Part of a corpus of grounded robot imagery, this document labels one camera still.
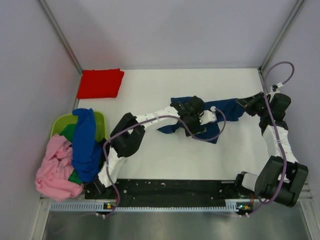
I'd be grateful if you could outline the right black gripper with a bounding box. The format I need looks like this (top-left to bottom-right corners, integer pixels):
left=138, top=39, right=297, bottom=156
left=236, top=92, right=271, bottom=118

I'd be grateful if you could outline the navy blue t shirt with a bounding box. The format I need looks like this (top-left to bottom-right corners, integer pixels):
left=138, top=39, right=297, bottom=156
left=157, top=96, right=245, bottom=144

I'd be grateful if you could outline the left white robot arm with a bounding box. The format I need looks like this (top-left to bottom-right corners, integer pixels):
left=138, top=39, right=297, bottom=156
left=93, top=96, right=205, bottom=199

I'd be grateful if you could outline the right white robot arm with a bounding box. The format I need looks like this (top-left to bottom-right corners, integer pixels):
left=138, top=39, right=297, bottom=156
left=233, top=92, right=309, bottom=207

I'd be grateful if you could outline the folded red t shirt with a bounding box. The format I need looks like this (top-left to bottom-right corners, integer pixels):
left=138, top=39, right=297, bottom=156
left=76, top=68, right=125, bottom=100

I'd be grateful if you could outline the bright blue t shirt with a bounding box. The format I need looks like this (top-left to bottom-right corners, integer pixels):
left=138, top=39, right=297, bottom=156
left=71, top=108, right=103, bottom=183

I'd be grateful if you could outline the green t shirt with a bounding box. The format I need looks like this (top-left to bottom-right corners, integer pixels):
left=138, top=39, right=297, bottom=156
left=60, top=123, right=83, bottom=185

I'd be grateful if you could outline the green plastic basket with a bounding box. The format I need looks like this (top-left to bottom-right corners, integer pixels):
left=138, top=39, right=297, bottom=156
left=50, top=111, right=108, bottom=142

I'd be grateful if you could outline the pink t shirt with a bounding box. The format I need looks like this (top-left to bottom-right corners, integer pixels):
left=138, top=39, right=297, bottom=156
left=35, top=134, right=84, bottom=202

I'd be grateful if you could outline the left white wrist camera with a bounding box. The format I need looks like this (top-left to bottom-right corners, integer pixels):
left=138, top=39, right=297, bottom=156
left=199, top=106, right=217, bottom=125

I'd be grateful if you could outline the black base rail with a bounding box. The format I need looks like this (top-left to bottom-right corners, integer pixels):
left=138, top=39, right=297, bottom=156
left=84, top=179, right=253, bottom=208

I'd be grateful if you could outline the right aluminium frame post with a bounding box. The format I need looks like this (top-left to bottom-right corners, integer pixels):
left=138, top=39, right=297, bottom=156
left=258, top=0, right=307, bottom=73

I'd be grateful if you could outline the aluminium frame post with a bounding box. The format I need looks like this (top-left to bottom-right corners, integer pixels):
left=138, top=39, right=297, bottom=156
left=36, top=0, right=83, bottom=75
left=258, top=0, right=307, bottom=73

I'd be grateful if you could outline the grey slotted cable duct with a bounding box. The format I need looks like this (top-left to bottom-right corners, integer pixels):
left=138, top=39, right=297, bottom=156
left=50, top=201, right=239, bottom=213

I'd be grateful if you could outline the left aluminium frame post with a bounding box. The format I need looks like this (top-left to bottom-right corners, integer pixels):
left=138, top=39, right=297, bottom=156
left=36, top=0, right=83, bottom=75

